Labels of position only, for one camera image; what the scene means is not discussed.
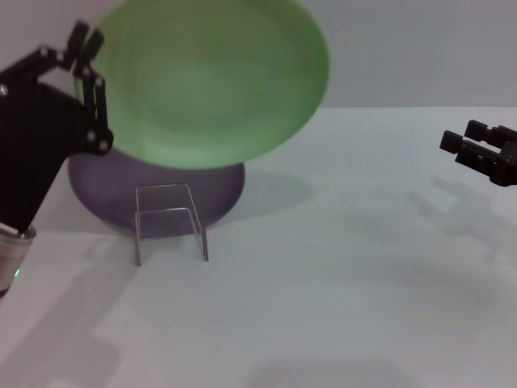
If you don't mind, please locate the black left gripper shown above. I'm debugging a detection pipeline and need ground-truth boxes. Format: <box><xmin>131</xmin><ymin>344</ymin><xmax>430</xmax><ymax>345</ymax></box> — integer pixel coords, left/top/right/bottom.
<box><xmin>0</xmin><ymin>22</ymin><xmax>115</xmax><ymax>232</ymax></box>

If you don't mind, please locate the light green plate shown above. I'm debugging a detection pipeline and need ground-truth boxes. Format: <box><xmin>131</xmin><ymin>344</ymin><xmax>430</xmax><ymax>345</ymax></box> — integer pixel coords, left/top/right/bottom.
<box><xmin>95</xmin><ymin>0</ymin><xmax>331</xmax><ymax>170</ymax></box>

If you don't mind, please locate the lavender plate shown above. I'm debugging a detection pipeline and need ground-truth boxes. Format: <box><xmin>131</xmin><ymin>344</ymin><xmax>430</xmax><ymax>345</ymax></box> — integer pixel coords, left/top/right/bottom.
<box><xmin>67</xmin><ymin>147</ymin><xmax>246</xmax><ymax>239</ymax></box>

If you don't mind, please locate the clear acrylic plate rack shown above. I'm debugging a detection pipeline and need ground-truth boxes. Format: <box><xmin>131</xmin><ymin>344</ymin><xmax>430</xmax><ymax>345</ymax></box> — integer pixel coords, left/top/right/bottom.
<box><xmin>134</xmin><ymin>183</ymin><xmax>210</xmax><ymax>267</ymax></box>

